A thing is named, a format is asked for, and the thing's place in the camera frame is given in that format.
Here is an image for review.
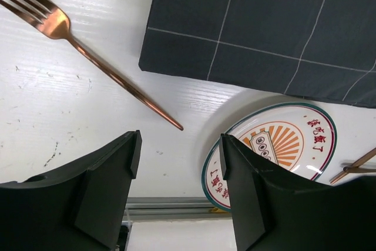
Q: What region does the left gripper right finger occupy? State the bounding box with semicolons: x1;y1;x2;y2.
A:
220;134;375;250

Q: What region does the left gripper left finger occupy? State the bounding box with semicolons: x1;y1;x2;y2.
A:
1;130;142;250

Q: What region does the patterned ceramic plate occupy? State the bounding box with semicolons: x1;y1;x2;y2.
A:
200;101;338;213

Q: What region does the copper fork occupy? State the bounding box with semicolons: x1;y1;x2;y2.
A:
1;0;184;130

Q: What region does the dark grey checked cloth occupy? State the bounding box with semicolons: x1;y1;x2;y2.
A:
139;0;375;108

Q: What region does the aluminium frame rail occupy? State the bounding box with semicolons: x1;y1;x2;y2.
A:
123;197;231;222

